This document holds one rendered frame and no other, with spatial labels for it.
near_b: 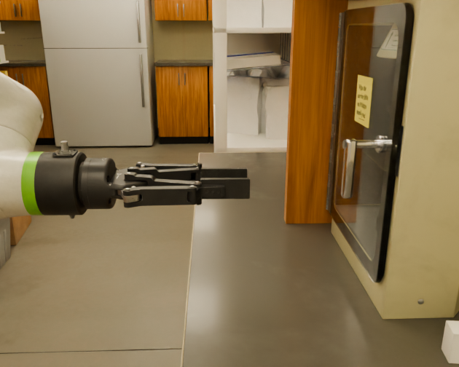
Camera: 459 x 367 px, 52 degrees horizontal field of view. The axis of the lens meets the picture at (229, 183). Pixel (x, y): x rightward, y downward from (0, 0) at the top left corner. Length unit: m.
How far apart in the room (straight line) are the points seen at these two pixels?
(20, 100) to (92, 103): 4.93
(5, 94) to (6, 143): 0.08
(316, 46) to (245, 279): 0.48
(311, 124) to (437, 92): 0.40
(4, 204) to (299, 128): 0.59
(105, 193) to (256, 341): 0.30
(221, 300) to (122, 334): 1.59
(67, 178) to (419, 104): 0.48
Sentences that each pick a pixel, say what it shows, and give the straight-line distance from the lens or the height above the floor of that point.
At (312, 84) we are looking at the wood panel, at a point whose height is 1.25.
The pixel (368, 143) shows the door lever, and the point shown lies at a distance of 0.70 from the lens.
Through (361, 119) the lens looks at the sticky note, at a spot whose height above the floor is 1.22.
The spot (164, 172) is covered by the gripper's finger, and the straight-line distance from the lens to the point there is 0.71.
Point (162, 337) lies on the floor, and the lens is 2.30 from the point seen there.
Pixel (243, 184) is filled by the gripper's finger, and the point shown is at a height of 1.15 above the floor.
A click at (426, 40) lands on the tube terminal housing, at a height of 1.34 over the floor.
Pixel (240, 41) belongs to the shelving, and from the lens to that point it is 2.85.
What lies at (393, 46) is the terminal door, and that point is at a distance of 0.68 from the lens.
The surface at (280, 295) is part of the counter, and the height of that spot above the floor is 0.94.
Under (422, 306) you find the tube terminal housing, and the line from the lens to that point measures 0.78.
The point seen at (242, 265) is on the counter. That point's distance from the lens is 0.89.
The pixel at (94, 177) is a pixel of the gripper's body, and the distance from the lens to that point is 0.67.
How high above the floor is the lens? 1.36
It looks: 18 degrees down
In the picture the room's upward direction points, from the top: straight up
